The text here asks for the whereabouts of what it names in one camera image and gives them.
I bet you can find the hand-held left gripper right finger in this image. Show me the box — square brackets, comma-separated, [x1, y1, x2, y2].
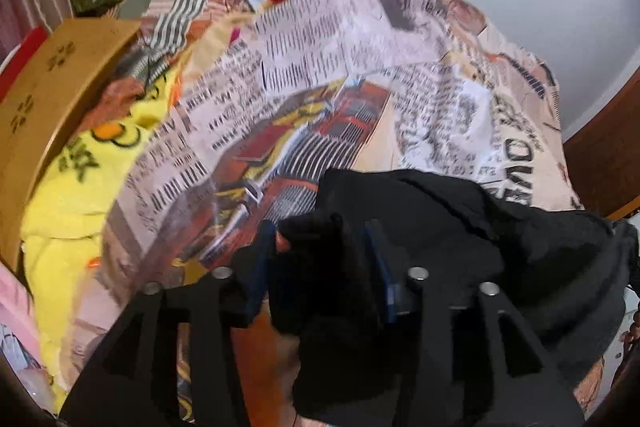
[364, 222, 586, 427]

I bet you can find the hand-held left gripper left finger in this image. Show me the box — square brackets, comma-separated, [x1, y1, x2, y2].
[59, 219, 281, 427]

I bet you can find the black zip hoodie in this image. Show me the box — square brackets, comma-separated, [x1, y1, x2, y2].
[270, 167, 640, 423]

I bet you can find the newspaper print blanket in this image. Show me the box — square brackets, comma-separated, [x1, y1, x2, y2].
[65, 0, 586, 427]

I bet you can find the yellow printed cloth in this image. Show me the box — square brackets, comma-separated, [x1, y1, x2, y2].
[20, 72, 186, 408]

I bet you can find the pink toy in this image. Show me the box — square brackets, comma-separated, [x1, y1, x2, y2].
[0, 257, 37, 325]

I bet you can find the brown wooden door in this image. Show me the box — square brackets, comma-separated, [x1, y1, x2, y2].
[562, 67, 640, 220]

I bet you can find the striped grey cloth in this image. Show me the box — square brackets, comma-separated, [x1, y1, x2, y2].
[107, 0, 217, 52]

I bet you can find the bamboo folding lap table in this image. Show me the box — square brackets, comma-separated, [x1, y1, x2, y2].
[0, 18, 143, 273]

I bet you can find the red box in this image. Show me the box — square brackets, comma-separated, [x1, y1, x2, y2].
[0, 24, 51, 102]

